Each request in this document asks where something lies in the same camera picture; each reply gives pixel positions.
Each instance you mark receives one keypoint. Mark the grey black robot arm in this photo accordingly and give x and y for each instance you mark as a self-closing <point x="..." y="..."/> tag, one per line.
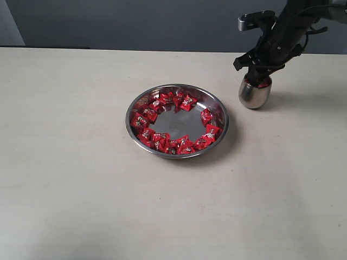
<point x="334" y="11"/>

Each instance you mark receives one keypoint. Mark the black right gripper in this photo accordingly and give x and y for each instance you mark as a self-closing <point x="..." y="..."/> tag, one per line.
<point x="274" y="50"/>

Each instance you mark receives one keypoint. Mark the red candy wrapper packet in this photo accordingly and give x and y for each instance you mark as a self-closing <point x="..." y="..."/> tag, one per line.
<point x="186" y="147"/>
<point x="211" y="132"/>
<point x="139" y="121"/>

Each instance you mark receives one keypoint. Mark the round stainless steel plate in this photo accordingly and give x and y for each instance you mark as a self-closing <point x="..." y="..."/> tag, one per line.
<point x="183" y="122"/>

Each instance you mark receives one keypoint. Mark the stainless steel cup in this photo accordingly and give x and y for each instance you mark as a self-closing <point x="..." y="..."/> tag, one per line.
<point x="254" y="97"/>

